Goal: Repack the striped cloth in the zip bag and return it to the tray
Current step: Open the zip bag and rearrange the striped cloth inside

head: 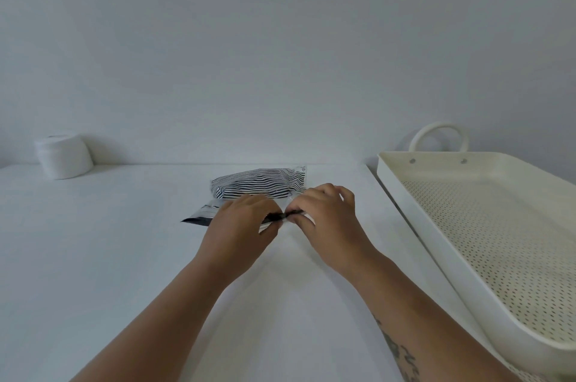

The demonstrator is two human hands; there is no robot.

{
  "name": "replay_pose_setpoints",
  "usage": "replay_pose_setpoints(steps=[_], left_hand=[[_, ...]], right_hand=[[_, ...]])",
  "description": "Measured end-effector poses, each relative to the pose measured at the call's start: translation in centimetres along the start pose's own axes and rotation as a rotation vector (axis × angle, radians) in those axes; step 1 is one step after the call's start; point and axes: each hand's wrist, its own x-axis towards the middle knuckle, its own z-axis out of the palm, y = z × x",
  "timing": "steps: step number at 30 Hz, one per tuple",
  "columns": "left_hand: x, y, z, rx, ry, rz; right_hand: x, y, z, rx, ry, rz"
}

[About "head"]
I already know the white paper roll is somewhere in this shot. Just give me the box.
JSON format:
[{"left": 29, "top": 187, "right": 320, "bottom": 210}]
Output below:
[{"left": 34, "top": 133, "right": 94, "bottom": 180}]

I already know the person's left hand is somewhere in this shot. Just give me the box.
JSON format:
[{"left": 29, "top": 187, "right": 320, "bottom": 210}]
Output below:
[{"left": 193, "top": 194, "right": 284, "bottom": 282}]

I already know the cream perforated tray with handle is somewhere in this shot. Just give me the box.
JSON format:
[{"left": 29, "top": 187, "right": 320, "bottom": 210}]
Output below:
[{"left": 376, "top": 122, "right": 576, "bottom": 378}]

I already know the black white striped folded cloth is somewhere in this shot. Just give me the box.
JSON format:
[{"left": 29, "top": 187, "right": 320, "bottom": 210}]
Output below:
[{"left": 210, "top": 166, "right": 308, "bottom": 201}]

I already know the person's left forearm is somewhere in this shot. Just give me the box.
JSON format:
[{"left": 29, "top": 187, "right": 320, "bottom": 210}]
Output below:
[{"left": 70, "top": 256, "right": 235, "bottom": 382}]

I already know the clear plastic bag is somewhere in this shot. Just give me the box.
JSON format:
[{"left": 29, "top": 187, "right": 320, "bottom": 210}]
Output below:
[{"left": 181, "top": 165, "right": 317, "bottom": 235}]

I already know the person's right forearm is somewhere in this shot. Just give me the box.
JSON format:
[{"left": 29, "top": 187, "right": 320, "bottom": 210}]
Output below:
[{"left": 352, "top": 252, "right": 525, "bottom": 382}]

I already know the person's right hand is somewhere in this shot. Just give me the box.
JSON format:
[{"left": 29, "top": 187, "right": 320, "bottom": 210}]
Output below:
[{"left": 285, "top": 183, "right": 384, "bottom": 282}]

